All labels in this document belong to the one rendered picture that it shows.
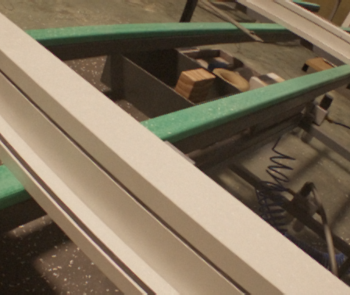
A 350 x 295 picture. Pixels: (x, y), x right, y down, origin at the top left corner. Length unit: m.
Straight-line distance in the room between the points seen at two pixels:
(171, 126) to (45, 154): 0.18
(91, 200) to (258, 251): 0.12
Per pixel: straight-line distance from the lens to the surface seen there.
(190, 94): 1.02
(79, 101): 0.31
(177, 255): 0.26
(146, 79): 1.04
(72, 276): 0.63
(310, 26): 1.28
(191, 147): 0.50
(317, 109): 1.59
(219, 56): 1.66
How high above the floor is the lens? 1.08
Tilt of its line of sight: 30 degrees down
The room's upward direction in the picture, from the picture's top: 23 degrees clockwise
